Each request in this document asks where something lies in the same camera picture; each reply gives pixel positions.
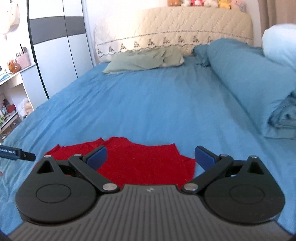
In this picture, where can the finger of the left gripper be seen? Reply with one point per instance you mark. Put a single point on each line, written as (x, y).
(28, 156)

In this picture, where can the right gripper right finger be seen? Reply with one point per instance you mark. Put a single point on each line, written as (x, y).
(237, 191)

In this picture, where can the green pillow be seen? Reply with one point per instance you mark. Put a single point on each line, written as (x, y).
(160, 57)

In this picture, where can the white desk shelf unit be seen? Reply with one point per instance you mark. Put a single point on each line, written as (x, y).
(24, 84)

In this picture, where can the row of plush toys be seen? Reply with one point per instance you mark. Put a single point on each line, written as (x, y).
(224, 4)

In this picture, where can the white grey wardrobe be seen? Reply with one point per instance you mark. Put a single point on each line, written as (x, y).
(60, 45)

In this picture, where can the pink pen holder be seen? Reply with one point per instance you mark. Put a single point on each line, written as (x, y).
(23, 58)

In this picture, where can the orange plush toy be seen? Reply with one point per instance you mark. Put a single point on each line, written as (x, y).
(14, 67)

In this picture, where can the rolled blue duvet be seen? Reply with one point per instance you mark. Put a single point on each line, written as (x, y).
(265, 89)

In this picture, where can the white pillow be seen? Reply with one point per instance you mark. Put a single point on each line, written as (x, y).
(278, 44)

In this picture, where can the beige bag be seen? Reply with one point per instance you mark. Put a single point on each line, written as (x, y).
(25, 108)

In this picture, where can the beige quilted headboard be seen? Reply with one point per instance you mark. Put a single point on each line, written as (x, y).
(184, 27)

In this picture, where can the red small garment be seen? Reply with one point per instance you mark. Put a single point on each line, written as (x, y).
(130, 163)

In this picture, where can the red box on shelf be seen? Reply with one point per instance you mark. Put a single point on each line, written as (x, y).
(11, 108)

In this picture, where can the blue bed sheet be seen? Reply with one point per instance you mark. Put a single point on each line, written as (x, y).
(186, 105)

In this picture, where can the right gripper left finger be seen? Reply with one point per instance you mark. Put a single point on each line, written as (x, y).
(62, 191)

